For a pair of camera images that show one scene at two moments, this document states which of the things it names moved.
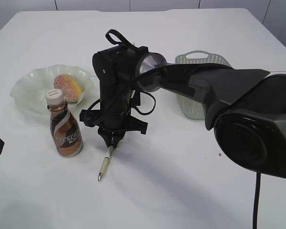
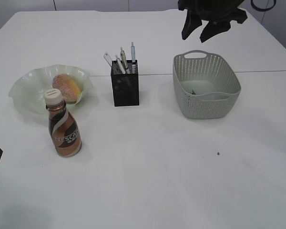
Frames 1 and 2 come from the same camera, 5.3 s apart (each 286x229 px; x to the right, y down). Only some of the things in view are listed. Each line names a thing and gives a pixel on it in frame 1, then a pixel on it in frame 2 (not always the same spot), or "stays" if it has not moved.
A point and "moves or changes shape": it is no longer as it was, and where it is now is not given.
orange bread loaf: x=71 y=88 stays
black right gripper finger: x=107 y=134 -> x=193 y=21
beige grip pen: x=106 y=163 moves or changes shape
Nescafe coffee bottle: x=65 y=128 stays
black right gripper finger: x=117 y=136 -> x=214 y=28
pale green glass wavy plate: x=29 y=92 stays
